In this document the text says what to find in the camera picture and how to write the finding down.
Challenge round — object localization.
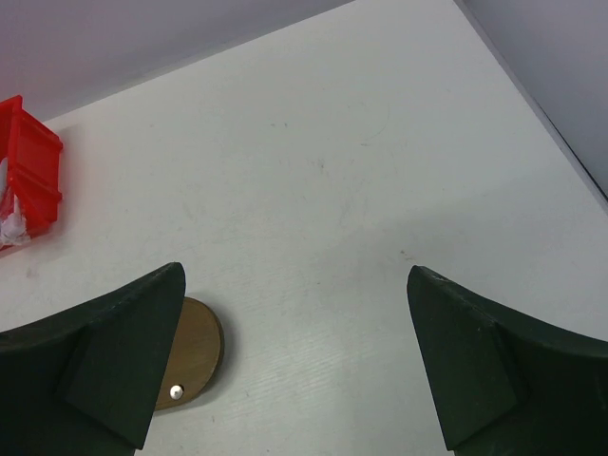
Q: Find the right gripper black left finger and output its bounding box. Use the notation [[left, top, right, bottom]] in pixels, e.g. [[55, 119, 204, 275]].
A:
[[1, 262, 185, 455]]

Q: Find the red plastic divided bin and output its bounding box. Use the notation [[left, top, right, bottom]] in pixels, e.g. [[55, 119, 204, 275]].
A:
[[1, 95, 64, 240]]

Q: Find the oval wooden tray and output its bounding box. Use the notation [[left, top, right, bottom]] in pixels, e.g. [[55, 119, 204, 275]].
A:
[[155, 297, 224, 411]]

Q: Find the clear plastic bag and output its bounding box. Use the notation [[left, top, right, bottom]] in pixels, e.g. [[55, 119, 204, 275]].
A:
[[0, 158, 30, 250]]

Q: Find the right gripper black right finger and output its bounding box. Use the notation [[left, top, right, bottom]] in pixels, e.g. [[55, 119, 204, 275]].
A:
[[407, 266, 607, 455]]

